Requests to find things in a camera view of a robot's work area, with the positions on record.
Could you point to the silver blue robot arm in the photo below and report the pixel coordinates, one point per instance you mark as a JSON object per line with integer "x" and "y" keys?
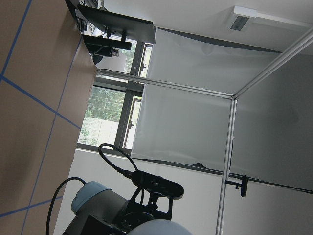
{"x": 100, "y": 211}

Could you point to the white roller blind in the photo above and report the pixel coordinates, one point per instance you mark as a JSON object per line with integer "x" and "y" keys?
{"x": 187, "y": 127}

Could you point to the black monitor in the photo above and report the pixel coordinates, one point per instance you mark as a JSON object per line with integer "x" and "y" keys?
{"x": 129, "y": 27}

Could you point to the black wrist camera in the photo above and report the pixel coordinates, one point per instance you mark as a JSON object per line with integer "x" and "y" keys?
{"x": 157, "y": 184}

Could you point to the aluminium frame post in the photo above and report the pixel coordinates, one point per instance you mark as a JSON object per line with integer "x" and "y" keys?
{"x": 270, "y": 140}

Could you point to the black clamp on frame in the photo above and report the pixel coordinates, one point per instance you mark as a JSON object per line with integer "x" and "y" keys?
{"x": 242, "y": 185}

